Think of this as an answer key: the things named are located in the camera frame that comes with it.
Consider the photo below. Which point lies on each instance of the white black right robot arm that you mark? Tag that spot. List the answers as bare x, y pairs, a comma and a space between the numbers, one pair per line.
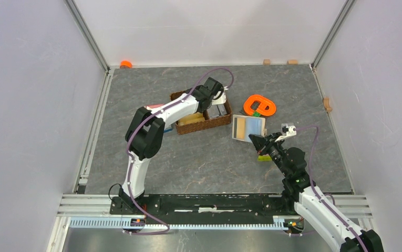
304, 197

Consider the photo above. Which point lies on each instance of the orange round cap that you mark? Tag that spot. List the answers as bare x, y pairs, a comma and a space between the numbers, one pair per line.
125, 64

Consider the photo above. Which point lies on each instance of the curved wooden piece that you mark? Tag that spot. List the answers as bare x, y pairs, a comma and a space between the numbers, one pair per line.
327, 105

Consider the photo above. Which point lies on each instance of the silver cards in basket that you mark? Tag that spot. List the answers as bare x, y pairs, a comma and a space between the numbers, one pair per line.
217, 110

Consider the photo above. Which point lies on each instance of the playing card box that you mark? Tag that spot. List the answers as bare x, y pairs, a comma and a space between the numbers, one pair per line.
150, 107

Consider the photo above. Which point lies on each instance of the aluminium frame rail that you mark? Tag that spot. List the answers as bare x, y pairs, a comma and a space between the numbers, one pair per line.
92, 210

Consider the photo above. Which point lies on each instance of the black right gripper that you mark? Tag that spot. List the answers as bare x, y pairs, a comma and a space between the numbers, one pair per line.
259, 142

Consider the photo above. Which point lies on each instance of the beige leather card holder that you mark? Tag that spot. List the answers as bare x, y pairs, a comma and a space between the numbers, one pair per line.
253, 125

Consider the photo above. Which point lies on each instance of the gold magnetic stripe card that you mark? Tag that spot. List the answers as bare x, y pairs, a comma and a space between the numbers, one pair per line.
239, 128

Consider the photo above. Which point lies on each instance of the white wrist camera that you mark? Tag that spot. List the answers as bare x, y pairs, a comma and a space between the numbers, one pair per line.
288, 130
220, 97

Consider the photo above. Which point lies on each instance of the yellow cards in basket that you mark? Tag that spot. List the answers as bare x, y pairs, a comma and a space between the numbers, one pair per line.
192, 118

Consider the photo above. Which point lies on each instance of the lime green toy brick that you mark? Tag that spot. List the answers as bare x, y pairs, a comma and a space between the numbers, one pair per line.
264, 158

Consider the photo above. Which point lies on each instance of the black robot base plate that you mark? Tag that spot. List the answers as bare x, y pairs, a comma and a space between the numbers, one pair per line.
204, 209

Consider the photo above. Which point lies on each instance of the brown woven divided basket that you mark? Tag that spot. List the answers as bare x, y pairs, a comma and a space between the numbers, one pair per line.
205, 122

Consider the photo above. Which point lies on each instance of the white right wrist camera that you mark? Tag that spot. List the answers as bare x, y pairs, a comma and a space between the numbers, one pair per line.
288, 130

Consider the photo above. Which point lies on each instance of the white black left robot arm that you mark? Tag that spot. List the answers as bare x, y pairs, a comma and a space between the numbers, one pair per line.
145, 133

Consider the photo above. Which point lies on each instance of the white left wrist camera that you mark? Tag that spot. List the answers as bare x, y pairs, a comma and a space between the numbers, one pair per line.
220, 97

